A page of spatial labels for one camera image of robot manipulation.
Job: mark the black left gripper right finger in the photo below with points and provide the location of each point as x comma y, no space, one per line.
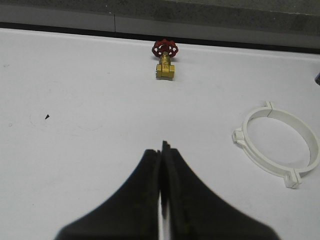
194,212

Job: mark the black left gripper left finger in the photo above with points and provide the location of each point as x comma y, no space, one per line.
131,213

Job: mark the white half pipe clamp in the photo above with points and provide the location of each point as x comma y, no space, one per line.
305,135
241,137

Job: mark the brass valve red handwheel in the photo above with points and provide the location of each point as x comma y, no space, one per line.
165,50

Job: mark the grey stone countertop ledge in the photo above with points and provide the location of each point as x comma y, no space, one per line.
283,15

